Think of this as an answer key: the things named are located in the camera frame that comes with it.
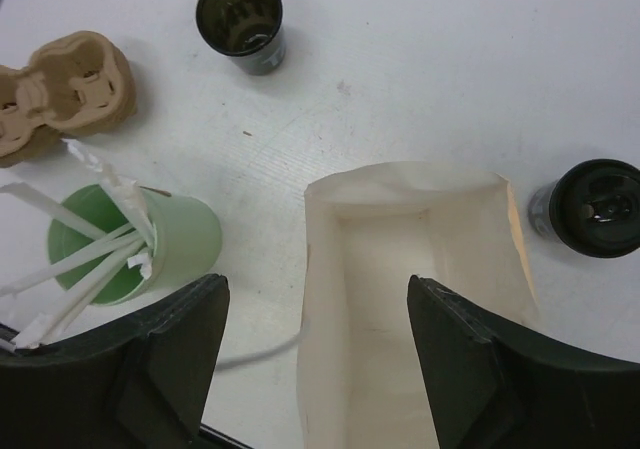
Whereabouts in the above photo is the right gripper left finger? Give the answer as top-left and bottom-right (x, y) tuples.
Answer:
(1, 274), (229, 448)

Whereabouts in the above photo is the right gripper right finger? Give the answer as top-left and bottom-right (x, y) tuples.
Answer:
(407, 276), (639, 448)

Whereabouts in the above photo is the brown paper takeout bag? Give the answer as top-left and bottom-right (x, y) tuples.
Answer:
(219, 161), (544, 449)

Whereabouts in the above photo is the black cup lid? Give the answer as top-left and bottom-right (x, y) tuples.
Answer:
(549, 159), (639, 258)

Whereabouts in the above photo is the black takeout coffee cup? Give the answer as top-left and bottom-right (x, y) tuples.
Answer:
(195, 0), (286, 76)

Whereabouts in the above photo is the white wrapped straw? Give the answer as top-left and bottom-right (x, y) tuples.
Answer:
(1, 139), (157, 353)

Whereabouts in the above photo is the green straw holder cup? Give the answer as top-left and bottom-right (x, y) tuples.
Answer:
(47, 184), (222, 306)

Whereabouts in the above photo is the brown cardboard cup carrier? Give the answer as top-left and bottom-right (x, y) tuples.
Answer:
(1, 31), (137, 168)

